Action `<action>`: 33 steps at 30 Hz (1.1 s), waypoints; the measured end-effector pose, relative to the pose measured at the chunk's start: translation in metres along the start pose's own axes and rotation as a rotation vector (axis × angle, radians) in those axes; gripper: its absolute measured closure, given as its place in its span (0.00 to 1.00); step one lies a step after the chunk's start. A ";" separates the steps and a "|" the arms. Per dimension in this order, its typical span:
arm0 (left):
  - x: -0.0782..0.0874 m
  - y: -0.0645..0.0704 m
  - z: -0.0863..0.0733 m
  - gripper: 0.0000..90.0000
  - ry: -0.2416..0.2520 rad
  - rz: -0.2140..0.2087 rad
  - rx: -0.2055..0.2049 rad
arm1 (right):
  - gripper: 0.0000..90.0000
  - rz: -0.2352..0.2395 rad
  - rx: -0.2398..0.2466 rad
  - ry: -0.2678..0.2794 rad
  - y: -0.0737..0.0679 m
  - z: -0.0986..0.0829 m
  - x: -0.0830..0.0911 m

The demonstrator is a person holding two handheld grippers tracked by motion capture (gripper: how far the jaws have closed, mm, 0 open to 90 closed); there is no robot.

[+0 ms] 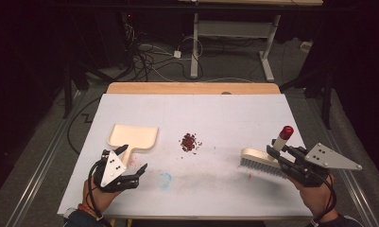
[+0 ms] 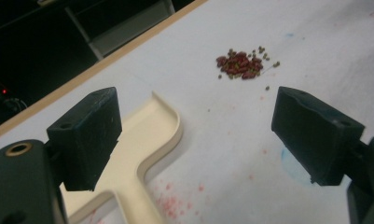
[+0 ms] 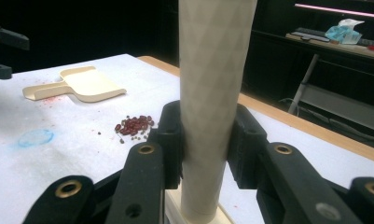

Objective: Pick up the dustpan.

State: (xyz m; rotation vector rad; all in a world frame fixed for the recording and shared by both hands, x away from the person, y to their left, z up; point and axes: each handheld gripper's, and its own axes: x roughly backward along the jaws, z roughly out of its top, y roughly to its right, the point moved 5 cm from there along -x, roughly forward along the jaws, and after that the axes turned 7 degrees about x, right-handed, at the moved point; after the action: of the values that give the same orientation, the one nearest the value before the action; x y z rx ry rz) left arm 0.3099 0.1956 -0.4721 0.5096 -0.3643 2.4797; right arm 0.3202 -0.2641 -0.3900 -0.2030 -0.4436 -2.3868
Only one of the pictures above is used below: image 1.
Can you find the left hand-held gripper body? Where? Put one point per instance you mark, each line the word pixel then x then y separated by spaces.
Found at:
pixel 113 170

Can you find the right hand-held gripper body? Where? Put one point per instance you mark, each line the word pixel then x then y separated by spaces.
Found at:
pixel 313 165

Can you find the cream dustpan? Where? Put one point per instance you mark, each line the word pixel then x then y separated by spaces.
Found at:
pixel 133 137

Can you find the cream brush with red cap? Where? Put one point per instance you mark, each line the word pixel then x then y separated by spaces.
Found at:
pixel 256 156

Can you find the pile of red crumbs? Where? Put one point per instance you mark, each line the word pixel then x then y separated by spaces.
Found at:
pixel 188 142

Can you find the person's left hand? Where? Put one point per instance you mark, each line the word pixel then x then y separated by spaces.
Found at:
pixel 99 198

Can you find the person's right hand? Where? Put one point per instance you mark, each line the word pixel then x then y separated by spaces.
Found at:
pixel 316 198

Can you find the black metal stand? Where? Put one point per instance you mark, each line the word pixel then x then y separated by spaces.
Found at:
pixel 67 94
pixel 327 104

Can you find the white table cover sheet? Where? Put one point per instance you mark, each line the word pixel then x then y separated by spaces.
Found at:
pixel 209 113

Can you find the wooden table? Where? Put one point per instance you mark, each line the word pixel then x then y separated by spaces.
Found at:
pixel 193 88

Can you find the beige box on floor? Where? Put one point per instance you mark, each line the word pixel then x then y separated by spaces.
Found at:
pixel 305 46

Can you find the white power adapter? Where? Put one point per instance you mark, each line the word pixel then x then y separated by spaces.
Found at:
pixel 177 54

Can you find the aluminium floor rail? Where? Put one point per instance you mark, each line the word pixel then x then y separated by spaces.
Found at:
pixel 351 186
pixel 36 176

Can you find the white metal desk frame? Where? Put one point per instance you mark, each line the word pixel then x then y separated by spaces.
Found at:
pixel 234 29

